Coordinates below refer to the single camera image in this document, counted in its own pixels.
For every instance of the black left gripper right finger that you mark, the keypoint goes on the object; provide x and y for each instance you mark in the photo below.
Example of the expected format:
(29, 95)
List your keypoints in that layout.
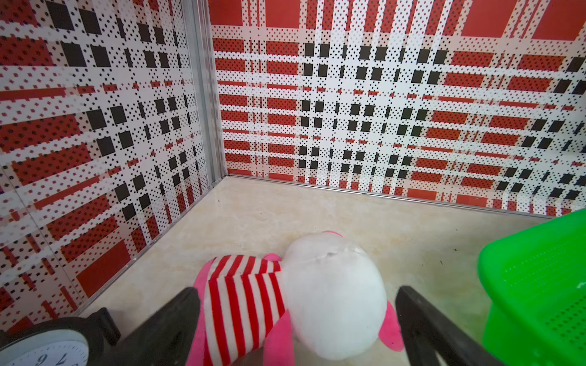
(429, 335)

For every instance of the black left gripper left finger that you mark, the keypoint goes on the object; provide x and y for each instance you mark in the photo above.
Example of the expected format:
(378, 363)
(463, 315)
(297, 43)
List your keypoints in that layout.
(165, 338)

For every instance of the green plastic basket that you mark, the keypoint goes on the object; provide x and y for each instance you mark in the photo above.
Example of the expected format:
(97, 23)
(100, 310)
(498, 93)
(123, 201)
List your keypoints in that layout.
(536, 282)

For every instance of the pink striped plush toy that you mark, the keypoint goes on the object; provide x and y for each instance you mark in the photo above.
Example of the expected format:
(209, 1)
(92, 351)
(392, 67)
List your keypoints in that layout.
(324, 292)

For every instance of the black alarm clock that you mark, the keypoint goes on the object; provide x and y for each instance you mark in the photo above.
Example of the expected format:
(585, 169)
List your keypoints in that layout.
(65, 341)

